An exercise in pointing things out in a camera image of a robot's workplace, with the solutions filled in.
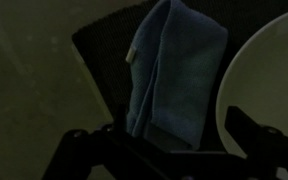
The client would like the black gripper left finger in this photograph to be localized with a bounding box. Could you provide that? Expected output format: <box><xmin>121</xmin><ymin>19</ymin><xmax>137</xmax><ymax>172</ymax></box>
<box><xmin>41</xmin><ymin>105</ymin><xmax>172</xmax><ymax>180</ymax></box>

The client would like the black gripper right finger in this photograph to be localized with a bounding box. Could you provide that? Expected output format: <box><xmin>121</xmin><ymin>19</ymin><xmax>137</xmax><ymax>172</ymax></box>
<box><xmin>224</xmin><ymin>105</ymin><xmax>288</xmax><ymax>180</ymax></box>

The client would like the white round plate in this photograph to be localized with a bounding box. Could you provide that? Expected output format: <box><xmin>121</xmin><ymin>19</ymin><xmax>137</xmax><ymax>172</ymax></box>
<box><xmin>215</xmin><ymin>6</ymin><xmax>288</xmax><ymax>159</ymax></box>

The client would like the dark woven placemat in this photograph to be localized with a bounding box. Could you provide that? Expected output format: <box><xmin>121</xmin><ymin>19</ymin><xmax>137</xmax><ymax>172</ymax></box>
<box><xmin>71</xmin><ymin>0</ymin><xmax>288</xmax><ymax>152</ymax></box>

